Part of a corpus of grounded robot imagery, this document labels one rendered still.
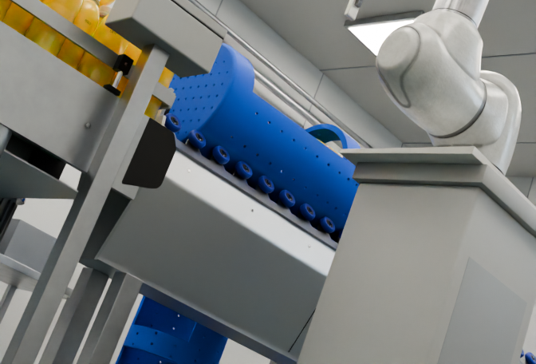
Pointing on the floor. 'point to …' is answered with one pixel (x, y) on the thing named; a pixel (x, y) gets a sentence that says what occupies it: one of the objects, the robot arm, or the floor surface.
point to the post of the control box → (85, 208)
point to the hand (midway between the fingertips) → (352, 6)
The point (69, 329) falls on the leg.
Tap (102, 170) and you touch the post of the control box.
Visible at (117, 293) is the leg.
